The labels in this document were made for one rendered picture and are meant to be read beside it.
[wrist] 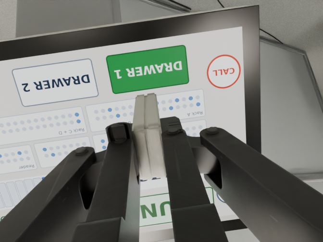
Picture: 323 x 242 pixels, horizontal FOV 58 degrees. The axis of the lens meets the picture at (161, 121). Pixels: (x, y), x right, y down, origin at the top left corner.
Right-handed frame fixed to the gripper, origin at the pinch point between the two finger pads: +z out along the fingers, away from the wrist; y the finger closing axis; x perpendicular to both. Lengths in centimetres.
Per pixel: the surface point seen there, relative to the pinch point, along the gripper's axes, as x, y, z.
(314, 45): -33, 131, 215
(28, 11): 10.2, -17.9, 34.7
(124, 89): -1.0, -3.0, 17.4
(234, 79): -1.8, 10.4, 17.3
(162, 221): -21.1, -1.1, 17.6
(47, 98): -0.8, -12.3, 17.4
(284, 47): -29, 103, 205
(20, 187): -12.2, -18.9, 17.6
